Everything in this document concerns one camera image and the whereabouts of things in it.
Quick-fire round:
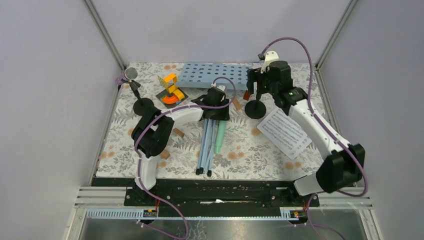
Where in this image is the green toy microphone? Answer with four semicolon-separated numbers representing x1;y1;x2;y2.
214;120;227;154

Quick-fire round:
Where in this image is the black microphone stand front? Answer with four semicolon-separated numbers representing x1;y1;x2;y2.
244;91;267;120

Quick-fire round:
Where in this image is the black microphone stand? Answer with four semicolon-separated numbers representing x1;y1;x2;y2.
244;91;267;120
128;80;154;116

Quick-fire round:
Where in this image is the light blue music stand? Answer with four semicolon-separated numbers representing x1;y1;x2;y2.
177;62;250;177

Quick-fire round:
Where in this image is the sheet music page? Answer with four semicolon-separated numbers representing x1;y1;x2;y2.
257;108;312;160

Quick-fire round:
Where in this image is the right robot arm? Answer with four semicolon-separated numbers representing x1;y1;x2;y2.
245;60;366;206

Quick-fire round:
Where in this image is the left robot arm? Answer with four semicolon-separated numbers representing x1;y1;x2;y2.
131;85;230;206

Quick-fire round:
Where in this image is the light wooden block right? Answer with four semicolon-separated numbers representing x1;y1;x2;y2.
232;97;242;111

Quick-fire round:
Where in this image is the light wooden block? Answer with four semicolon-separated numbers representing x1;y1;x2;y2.
160;149;171;160
173;128;185;138
232;97;242;111

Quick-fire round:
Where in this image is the dark red wooden block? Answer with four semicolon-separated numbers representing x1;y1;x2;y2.
243;90;251;101

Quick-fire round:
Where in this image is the floral tablecloth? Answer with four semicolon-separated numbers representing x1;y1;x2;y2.
95;62;323;181

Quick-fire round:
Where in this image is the light wooden block centre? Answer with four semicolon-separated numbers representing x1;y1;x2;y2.
173;128;185;138

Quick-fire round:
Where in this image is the toy brick assembly grey base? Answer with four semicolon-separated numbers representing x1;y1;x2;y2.
156;73;188;109

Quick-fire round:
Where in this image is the light wooden block near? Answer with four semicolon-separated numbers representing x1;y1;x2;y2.
160;149;171;160

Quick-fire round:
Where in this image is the black microphone stand rear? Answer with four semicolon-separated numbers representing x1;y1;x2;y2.
128;80;154;116

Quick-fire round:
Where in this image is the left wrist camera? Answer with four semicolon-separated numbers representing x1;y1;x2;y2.
212;85;226;93

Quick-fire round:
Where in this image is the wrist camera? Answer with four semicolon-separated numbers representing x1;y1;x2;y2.
212;85;226;93
260;50;279;74

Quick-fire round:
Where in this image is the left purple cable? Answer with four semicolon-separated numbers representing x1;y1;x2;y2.
133;76;237;240

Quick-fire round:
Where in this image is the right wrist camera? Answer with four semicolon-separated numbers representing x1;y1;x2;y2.
260;50;279;74

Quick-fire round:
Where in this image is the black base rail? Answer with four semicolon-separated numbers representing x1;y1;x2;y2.
124;179;320;218

